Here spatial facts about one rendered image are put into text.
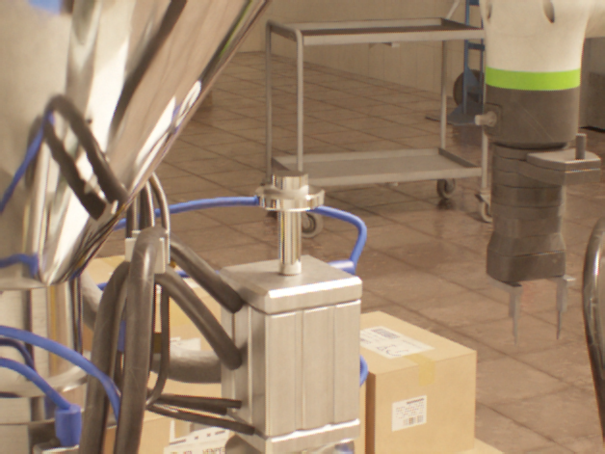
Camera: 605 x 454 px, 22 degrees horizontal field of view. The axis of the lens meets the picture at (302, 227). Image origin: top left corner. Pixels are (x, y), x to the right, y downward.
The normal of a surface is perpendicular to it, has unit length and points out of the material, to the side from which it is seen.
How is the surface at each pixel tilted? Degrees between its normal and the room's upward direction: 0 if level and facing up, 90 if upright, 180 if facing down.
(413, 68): 90
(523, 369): 0
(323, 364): 90
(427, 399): 90
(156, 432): 90
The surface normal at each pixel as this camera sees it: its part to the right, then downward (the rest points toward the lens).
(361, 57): -0.87, 0.12
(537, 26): -0.09, 0.44
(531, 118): -0.14, 0.24
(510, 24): -0.57, 0.40
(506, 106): -0.62, 0.18
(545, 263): 0.43, 0.22
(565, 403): 0.00, -0.97
